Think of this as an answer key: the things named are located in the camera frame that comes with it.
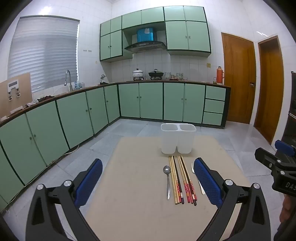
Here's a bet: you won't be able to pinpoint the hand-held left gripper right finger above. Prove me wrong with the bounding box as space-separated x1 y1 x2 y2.
193 158 271 241

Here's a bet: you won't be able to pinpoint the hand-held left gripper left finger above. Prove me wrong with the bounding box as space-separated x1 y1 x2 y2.
25 158 103 241

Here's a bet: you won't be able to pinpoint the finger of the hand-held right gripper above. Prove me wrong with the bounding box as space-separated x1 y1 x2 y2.
274 139 296 158
254 147 288 178

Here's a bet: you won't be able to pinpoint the white plastic fork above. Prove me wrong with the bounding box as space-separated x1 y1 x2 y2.
191 163 206 194

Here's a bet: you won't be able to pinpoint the row of patterned chopsticks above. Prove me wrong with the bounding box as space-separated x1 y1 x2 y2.
169 155 198 207

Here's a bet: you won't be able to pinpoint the metal spoon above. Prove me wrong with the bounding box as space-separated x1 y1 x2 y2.
163 165 171 200

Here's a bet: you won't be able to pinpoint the white plastic utensil holder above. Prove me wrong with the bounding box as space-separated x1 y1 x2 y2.
161 123 197 154

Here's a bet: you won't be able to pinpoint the person's right hand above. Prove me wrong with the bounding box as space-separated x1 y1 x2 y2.
279 194 296 224

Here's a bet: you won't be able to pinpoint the plain wooden door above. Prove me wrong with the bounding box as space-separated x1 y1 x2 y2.
254 35 284 145

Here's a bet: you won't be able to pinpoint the green base kitchen cabinets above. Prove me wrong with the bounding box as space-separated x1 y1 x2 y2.
0 82 232 211

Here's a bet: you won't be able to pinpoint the orange thermos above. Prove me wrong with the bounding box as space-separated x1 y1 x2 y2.
216 66 225 84

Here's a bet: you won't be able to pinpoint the metal kitchen faucet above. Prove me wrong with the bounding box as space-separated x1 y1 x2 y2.
64 70 73 92

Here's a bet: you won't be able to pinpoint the jars on counter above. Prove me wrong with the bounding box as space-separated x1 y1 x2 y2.
165 72 188 81

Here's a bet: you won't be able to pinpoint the black wok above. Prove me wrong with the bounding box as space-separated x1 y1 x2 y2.
148 69 164 78

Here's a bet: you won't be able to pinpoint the white window blinds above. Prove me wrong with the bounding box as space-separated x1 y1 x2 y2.
8 17 80 93

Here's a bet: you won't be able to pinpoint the black range hood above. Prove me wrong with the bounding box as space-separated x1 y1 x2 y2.
124 41 167 53

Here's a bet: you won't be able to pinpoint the blue range hood chimney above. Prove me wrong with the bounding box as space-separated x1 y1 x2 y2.
137 27 155 43

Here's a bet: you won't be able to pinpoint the wooden door with handle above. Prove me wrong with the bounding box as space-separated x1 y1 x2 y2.
221 32 257 124

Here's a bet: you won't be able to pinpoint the white plastic bracket pack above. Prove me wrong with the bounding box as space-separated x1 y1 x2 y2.
8 80 21 102

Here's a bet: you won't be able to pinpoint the green wall kitchen cabinets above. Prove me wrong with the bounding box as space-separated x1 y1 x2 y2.
99 6 212 62

